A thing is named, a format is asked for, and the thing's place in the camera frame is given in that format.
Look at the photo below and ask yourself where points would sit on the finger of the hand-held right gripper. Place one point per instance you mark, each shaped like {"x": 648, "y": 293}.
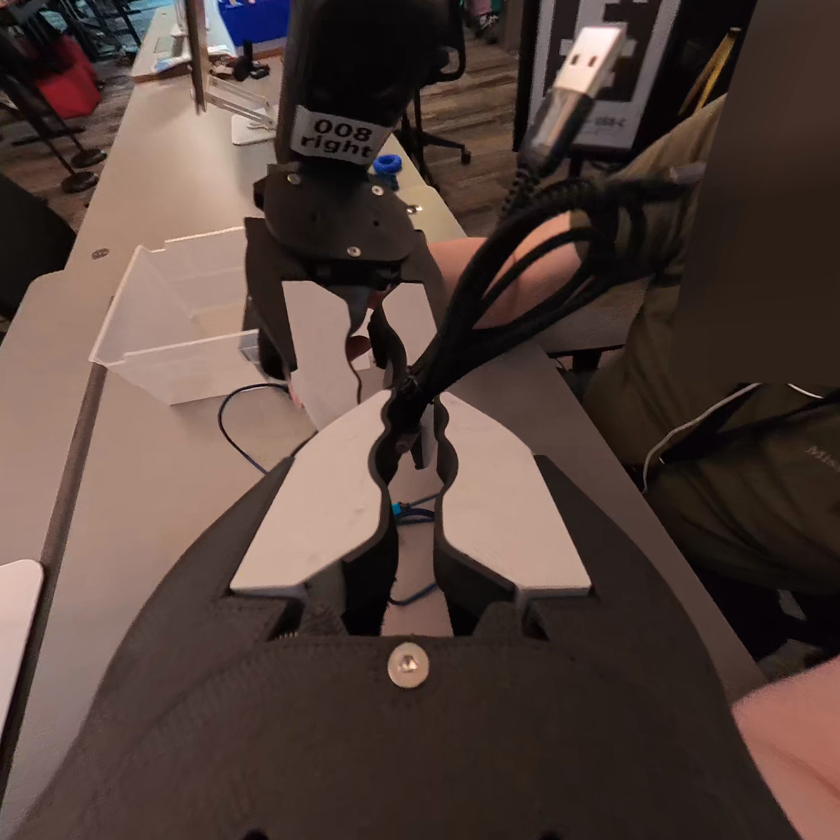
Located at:
{"x": 420, "y": 315}
{"x": 315, "y": 341}

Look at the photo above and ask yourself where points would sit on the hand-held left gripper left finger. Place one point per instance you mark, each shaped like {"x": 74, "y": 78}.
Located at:
{"x": 308, "y": 518}

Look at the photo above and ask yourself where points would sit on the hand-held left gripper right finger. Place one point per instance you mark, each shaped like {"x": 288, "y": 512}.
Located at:
{"x": 512, "y": 518}

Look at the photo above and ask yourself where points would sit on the clear plastic bin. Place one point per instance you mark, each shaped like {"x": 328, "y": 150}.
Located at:
{"x": 164, "y": 341}

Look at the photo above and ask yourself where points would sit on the person's left forearm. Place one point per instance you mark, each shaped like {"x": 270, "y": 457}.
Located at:
{"x": 800, "y": 761}

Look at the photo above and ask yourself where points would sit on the person's right forearm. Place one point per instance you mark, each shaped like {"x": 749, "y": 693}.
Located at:
{"x": 453, "y": 259}

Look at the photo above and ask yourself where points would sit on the blue round toy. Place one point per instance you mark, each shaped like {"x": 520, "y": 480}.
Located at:
{"x": 387, "y": 172}

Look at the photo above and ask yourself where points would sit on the clear acrylic sign holder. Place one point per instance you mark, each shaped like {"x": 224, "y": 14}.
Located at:
{"x": 249, "y": 124}

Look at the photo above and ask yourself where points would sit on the person in olive jacket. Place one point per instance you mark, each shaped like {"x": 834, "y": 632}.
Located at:
{"x": 722, "y": 512}

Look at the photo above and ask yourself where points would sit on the black fabric chair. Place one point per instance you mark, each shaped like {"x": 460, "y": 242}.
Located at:
{"x": 453, "y": 39}

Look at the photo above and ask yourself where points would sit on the blue storage bin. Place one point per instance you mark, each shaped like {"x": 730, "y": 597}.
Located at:
{"x": 256, "y": 19}

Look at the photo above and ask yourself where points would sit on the black mesh chair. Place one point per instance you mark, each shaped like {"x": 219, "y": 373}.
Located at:
{"x": 33, "y": 249}

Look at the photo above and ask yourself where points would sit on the red bag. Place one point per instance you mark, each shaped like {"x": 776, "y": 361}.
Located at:
{"x": 69, "y": 79}

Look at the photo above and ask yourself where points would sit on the black white marker board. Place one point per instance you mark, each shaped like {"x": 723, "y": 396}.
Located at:
{"x": 663, "y": 79}

